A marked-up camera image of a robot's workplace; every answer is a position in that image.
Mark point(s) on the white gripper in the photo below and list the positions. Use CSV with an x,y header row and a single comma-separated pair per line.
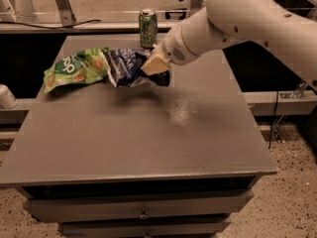
x,y
172,49

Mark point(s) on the green rice chip bag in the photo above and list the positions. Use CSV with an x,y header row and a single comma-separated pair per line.
x,y
85,67

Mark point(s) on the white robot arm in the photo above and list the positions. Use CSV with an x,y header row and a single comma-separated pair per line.
x,y
290,38

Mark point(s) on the lower grey drawer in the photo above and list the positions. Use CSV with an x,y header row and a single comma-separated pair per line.
x,y
143,228

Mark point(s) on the green soda can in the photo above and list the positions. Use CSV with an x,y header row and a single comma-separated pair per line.
x,y
148,24

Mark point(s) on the blue kettle chip bag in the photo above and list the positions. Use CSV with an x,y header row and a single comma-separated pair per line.
x,y
124,68

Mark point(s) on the upper grey drawer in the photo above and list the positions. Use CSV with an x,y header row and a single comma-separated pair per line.
x,y
139,206

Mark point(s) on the grey metal strut left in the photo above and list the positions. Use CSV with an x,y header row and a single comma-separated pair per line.
x,y
66,14

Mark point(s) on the grey drawer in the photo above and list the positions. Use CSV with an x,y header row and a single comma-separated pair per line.
x,y
143,228
139,206

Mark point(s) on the white bottle at left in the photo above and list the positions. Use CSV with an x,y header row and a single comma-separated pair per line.
x,y
7,98

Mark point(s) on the grey metal rail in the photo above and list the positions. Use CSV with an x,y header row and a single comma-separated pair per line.
x,y
87,27

